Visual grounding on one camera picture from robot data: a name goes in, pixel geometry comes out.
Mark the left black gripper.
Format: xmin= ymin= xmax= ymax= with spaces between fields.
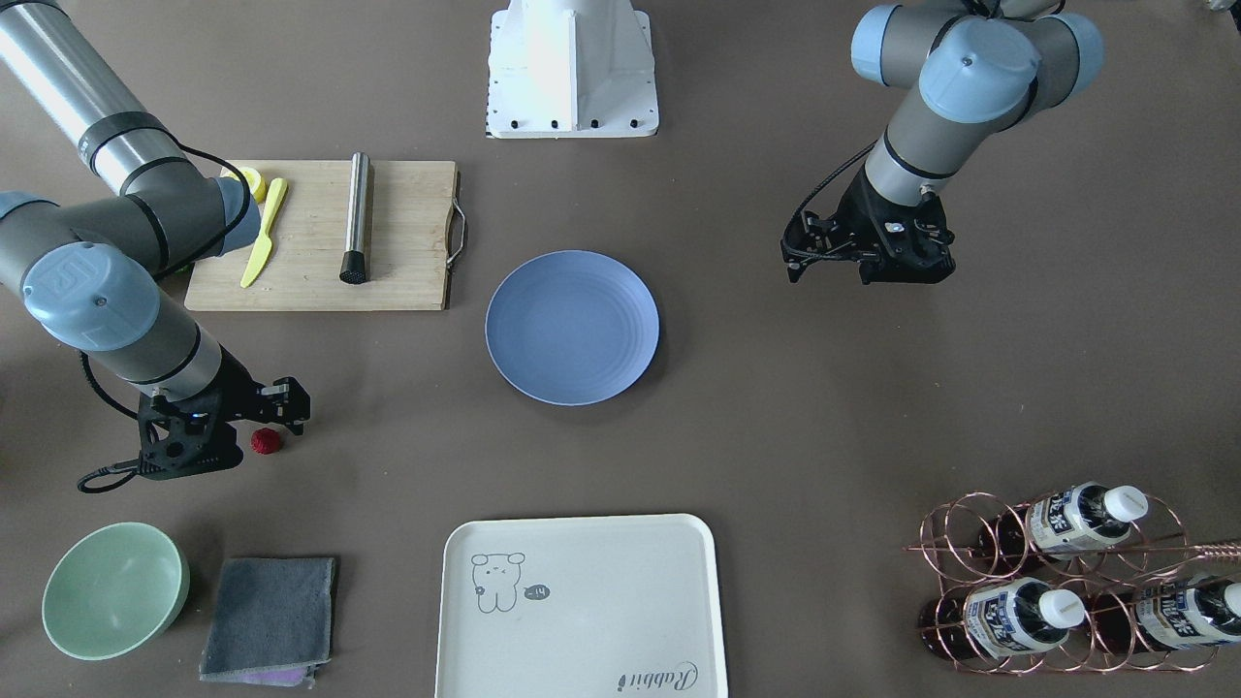
xmin=781 ymin=171 xmax=956 ymax=284

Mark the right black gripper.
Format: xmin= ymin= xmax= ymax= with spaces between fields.
xmin=182 ymin=349 xmax=311 ymax=437

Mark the red strawberry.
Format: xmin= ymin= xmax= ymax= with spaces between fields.
xmin=249 ymin=428 xmax=283 ymax=455

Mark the blue round plate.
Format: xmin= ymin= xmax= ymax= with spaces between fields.
xmin=485 ymin=250 xmax=660 ymax=406

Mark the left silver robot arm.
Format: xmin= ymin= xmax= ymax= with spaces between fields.
xmin=781 ymin=1 xmax=1104 ymax=284

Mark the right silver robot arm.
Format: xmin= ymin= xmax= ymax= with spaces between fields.
xmin=1 ymin=1 xmax=309 ymax=433

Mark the steel muddler black tip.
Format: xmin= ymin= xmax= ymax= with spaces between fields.
xmin=338 ymin=152 xmax=371 ymax=284

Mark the yellow plastic knife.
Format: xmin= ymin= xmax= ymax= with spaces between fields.
xmin=240 ymin=178 xmax=289 ymax=288

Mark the grey folded cloth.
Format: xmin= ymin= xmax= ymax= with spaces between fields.
xmin=199 ymin=556 xmax=338 ymax=686

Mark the lemon half upper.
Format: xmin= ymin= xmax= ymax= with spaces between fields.
xmin=216 ymin=166 xmax=268 ymax=210

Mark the wooden cutting board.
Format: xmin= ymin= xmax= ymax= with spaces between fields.
xmin=182 ymin=160 xmax=460 ymax=312

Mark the green bowl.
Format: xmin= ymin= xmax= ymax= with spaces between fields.
xmin=41 ymin=522 xmax=190 ymax=661

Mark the cream rabbit tray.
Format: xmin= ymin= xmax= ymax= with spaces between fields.
xmin=434 ymin=513 xmax=730 ymax=697

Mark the dark drink bottle upper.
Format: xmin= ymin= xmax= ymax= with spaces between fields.
xmin=973 ymin=482 xmax=1150 ymax=575

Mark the dark drink bottle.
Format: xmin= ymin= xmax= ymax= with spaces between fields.
xmin=973 ymin=482 xmax=1150 ymax=575
xmin=917 ymin=576 xmax=1087 ymax=662
xmin=1087 ymin=574 xmax=1240 ymax=655

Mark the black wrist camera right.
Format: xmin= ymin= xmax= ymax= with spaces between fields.
xmin=137 ymin=389 xmax=243 ymax=481

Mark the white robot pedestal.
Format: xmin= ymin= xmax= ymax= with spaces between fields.
xmin=485 ymin=1 xmax=660 ymax=139

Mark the copper wire bottle rack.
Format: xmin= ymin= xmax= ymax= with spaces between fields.
xmin=907 ymin=492 xmax=1239 ymax=677

